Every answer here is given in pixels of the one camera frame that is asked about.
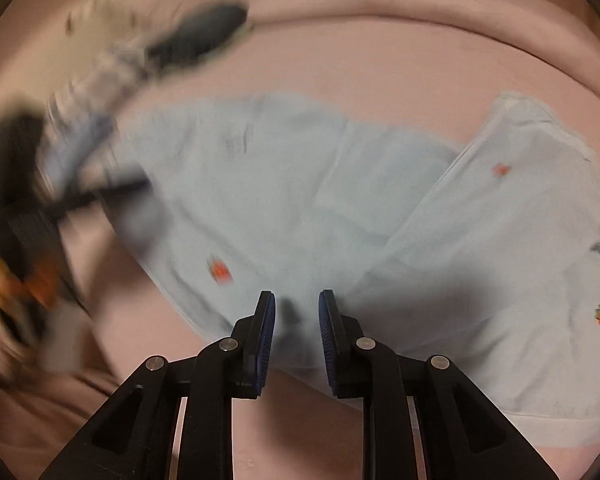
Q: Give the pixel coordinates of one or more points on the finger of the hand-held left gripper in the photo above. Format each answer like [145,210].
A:
[110,192]

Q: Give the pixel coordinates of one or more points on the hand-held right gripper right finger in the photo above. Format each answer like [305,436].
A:
[325,326]

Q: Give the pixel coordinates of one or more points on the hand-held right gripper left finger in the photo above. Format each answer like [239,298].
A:
[266,321]

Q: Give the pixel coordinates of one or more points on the light blue denim pants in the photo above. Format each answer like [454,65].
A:
[280,200]

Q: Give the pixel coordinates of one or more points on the folded blue garment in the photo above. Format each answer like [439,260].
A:
[80,142]

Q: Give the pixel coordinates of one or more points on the blue plaid pillow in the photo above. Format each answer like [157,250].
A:
[105,75]

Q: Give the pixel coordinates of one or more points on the folded dark blue jeans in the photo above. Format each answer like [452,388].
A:
[200,30]

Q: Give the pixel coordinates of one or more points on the white stuffed toy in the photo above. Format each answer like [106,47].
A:
[110,5]

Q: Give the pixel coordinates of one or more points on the pink bed sheet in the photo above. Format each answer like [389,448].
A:
[355,62]

